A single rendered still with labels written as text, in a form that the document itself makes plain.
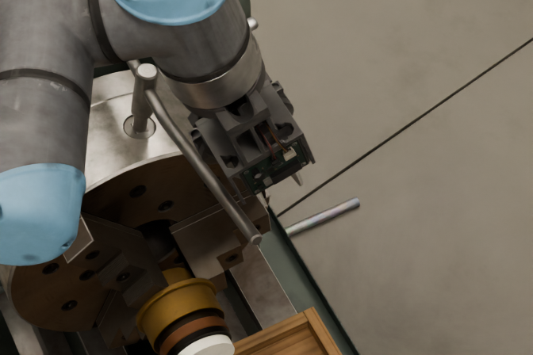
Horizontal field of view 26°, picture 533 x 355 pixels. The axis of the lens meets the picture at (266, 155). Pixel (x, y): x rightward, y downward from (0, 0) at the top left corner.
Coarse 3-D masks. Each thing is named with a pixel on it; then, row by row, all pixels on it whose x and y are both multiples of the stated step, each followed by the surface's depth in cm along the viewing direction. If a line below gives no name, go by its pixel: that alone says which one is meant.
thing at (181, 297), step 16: (176, 272) 123; (176, 288) 120; (192, 288) 121; (208, 288) 123; (144, 304) 120; (160, 304) 120; (176, 304) 119; (192, 304) 119; (208, 304) 120; (144, 320) 121; (160, 320) 119; (176, 320) 119; (192, 320) 119; (208, 320) 119; (160, 336) 120; (176, 336) 118; (192, 336) 118; (160, 352) 120; (176, 352) 118
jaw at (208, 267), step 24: (240, 192) 129; (264, 192) 131; (192, 216) 128; (216, 216) 127; (264, 216) 127; (192, 240) 126; (216, 240) 126; (240, 240) 129; (192, 264) 124; (216, 264) 124; (216, 288) 126
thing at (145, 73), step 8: (144, 64) 112; (136, 72) 112; (144, 72) 112; (152, 72) 112; (136, 80) 112; (144, 80) 111; (152, 80) 112; (136, 88) 113; (144, 88) 112; (136, 96) 114; (136, 104) 114; (144, 104) 114; (136, 112) 115; (144, 112) 115; (152, 112) 116; (136, 120) 117; (144, 120) 117; (136, 128) 118; (144, 128) 118
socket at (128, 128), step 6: (126, 120) 119; (132, 120) 119; (150, 120) 119; (126, 126) 118; (150, 126) 119; (126, 132) 118; (132, 132) 118; (144, 132) 118; (150, 132) 118; (138, 138) 118; (144, 138) 118
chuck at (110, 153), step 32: (128, 96) 121; (160, 96) 122; (96, 128) 118; (160, 128) 119; (192, 128) 121; (96, 160) 116; (128, 160) 116; (160, 160) 117; (96, 192) 116; (128, 192) 118; (160, 192) 121; (192, 192) 124; (128, 224) 123; (160, 224) 133; (160, 256) 132; (32, 288) 124; (64, 288) 127; (96, 288) 130; (32, 320) 129; (64, 320) 132
